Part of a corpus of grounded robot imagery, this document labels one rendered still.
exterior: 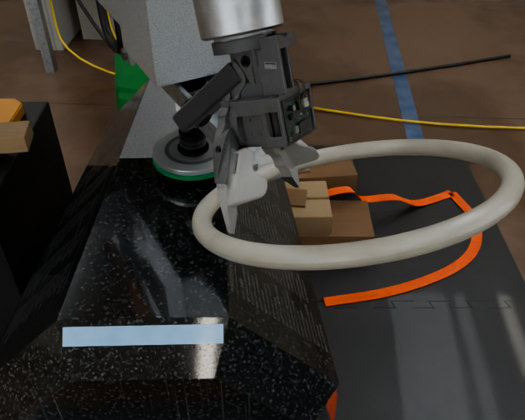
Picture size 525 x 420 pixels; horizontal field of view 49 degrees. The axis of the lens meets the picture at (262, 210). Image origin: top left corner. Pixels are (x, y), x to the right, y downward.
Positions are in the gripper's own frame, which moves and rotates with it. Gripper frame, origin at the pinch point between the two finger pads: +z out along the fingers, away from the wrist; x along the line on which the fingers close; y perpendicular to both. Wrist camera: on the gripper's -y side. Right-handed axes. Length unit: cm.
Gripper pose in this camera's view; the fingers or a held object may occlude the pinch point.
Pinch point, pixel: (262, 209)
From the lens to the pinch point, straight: 69.1
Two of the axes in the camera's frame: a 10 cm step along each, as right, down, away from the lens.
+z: 1.9, 9.3, 3.3
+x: 5.2, -3.8, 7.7
